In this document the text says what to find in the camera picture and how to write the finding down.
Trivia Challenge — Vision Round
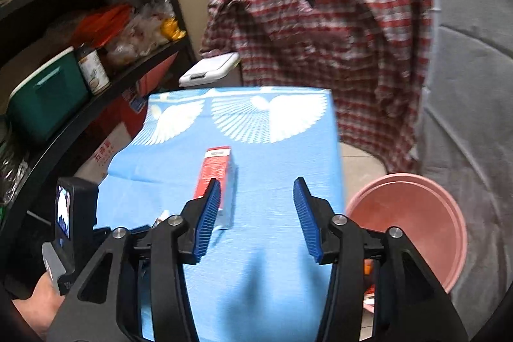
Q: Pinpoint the white rice sack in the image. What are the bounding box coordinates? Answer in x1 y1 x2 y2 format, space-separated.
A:
74 122 131 185

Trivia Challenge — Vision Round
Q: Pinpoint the yellow figurine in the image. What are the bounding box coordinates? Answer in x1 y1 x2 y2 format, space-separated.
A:
160 17 186 42

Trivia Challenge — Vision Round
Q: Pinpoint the grey padded cover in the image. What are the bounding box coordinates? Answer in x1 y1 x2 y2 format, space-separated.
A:
416 0 512 336

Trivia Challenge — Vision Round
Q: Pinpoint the small green white tube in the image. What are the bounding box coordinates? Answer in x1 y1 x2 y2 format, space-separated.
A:
152 210 171 228

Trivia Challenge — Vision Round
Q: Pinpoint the white labelled jar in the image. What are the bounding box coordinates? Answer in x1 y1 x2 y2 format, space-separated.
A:
77 44 110 95

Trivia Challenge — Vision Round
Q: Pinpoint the black metal shelf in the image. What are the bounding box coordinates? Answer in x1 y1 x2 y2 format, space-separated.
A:
1 0 191 239

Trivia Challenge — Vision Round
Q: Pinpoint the person's left hand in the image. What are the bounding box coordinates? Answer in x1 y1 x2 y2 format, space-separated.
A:
12 272 65 340

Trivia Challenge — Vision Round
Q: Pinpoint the red bag on shelf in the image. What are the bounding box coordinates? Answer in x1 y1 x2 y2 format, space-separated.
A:
71 3 133 49

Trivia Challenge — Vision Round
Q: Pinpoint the blue tablecloth with white wings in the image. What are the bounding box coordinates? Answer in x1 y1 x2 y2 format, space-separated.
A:
97 87 344 341

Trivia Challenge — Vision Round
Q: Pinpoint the white bin lid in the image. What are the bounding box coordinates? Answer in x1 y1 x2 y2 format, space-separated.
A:
179 52 243 88

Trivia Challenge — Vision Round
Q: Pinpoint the red milk carton with straw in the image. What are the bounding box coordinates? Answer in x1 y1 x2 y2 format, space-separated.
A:
193 146 237 230

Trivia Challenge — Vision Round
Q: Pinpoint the pink plastic basin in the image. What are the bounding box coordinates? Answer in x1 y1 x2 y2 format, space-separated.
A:
346 173 468 293

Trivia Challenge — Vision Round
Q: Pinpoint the red plaid shirt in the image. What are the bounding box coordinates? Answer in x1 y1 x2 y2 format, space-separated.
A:
200 0 432 173

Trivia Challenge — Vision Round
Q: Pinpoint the green storage box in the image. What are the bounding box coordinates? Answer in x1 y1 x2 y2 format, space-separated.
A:
7 47 88 141

